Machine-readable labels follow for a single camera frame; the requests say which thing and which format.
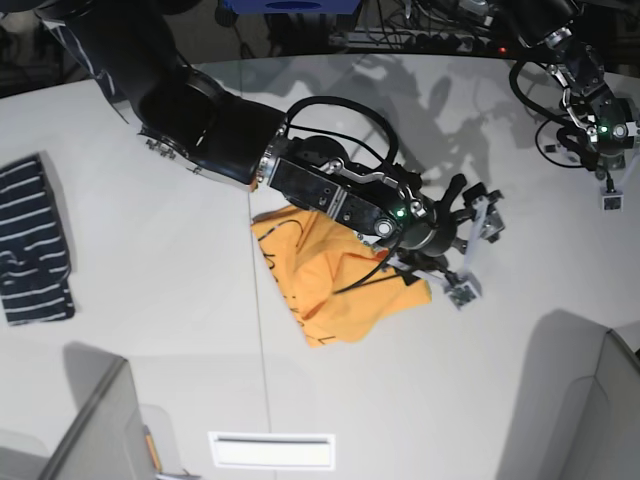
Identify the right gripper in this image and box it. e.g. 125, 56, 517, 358
259, 135, 467, 249

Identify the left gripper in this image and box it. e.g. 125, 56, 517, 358
556, 85, 638, 173

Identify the yellow T-shirt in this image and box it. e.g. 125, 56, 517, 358
251, 206, 432, 348

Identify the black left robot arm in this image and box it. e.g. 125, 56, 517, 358
501, 1, 639, 176

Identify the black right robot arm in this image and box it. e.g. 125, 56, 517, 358
34, 1, 470, 258

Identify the navy white striped cloth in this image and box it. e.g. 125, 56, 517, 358
1, 154, 75, 326

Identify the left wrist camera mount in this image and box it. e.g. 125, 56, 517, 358
600, 149, 639, 212

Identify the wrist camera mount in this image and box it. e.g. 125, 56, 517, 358
600, 149, 639, 212
394, 189, 504, 311

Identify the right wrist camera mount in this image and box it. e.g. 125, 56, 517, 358
394, 189, 504, 311

